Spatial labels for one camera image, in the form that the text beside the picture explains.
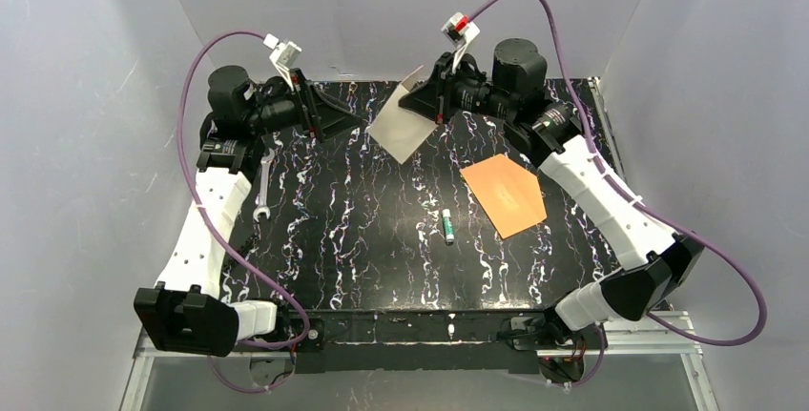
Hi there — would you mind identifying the tan lined letter paper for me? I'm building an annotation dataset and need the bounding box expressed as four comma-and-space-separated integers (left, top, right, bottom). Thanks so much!
367, 66, 438, 165

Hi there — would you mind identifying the brown paper envelope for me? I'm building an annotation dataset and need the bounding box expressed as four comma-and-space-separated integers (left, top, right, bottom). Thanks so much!
461, 154, 548, 239

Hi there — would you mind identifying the green white glue stick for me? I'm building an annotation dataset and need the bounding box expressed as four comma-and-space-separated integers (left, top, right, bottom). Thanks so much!
441, 209, 455, 245

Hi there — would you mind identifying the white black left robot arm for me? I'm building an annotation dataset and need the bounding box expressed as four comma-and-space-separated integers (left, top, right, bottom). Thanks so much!
134, 65, 363, 357

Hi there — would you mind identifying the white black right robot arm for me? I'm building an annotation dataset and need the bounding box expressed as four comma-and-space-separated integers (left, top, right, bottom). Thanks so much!
398, 38, 704, 334

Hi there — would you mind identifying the silver open-end wrench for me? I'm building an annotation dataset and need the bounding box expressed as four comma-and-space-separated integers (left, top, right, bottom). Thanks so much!
253, 149, 276, 222

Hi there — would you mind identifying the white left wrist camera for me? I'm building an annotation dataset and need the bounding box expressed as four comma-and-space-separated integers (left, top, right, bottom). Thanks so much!
263, 33, 302, 88

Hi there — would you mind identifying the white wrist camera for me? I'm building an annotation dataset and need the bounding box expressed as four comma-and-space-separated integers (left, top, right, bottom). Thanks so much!
442, 12, 480, 73
263, 33, 302, 88

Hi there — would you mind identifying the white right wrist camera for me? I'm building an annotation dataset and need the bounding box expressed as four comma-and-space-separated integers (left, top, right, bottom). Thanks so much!
442, 12, 480, 73

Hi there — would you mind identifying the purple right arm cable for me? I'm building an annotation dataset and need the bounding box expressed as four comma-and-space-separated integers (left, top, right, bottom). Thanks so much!
467, 0, 768, 390

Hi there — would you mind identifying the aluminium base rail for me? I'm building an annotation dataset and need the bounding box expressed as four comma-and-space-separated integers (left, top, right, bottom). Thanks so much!
133, 310, 704, 360

